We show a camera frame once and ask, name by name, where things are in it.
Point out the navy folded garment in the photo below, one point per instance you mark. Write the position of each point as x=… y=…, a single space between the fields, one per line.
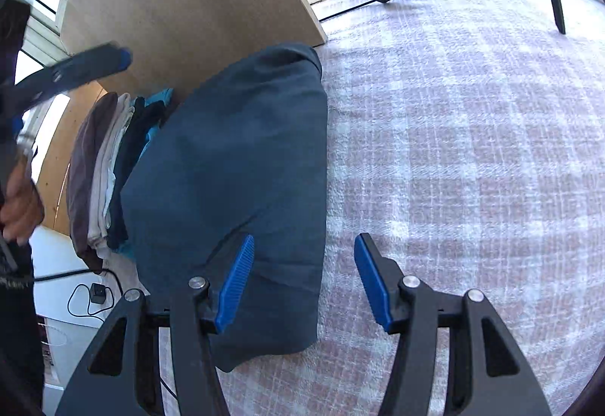
x=125 y=170

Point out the light blue folded garment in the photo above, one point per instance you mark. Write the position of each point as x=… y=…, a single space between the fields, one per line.
x=158 y=97

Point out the person's dark clothing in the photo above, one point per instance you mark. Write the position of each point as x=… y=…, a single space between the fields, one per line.
x=19 y=326

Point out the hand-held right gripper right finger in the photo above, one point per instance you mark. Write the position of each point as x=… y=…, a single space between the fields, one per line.
x=373 y=288

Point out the beige folded garment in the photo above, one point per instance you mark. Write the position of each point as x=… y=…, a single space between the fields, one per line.
x=106 y=170

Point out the dark grey pants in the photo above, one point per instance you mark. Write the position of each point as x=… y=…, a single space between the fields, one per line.
x=236 y=161

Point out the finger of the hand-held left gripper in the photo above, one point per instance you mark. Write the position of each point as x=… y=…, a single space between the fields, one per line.
x=94 y=66

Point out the small black charger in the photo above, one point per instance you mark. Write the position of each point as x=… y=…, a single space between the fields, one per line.
x=98 y=293

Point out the person's left hand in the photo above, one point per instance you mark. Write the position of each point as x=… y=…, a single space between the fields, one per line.
x=21 y=208

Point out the pink plaid blanket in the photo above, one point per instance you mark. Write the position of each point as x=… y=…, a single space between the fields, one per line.
x=449 y=137

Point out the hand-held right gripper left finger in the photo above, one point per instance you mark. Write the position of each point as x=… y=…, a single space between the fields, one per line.
x=234 y=288

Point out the brown folded garment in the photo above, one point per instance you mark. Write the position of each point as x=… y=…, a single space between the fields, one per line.
x=87 y=161

